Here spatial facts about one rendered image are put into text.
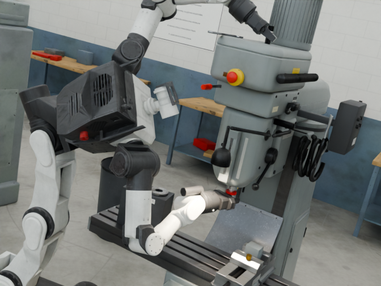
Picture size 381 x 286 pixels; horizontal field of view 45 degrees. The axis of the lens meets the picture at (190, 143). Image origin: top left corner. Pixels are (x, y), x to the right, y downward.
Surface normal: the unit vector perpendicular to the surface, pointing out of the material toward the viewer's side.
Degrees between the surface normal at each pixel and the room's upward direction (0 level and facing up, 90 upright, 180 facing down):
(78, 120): 74
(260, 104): 90
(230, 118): 90
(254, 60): 90
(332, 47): 90
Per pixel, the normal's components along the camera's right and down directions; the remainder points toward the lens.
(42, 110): -0.29, 0.19
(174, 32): -0.49, 0.13
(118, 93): 0.92, -0.25
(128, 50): 0.20, -0.21
